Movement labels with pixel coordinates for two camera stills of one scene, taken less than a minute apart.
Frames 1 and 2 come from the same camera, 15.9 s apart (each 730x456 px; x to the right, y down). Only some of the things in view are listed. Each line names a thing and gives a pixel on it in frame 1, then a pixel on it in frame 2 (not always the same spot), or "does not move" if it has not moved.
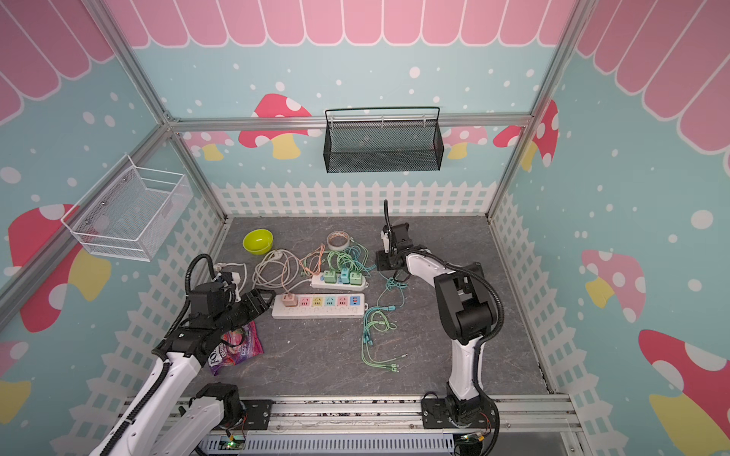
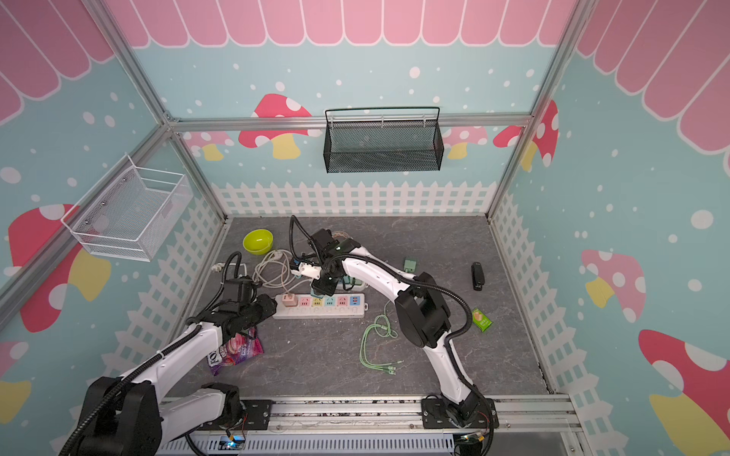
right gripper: [380, 260] → [320, 289]
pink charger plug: [290, 300] does not move
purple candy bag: [236, 346] does not move
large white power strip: [318, 306] does not move
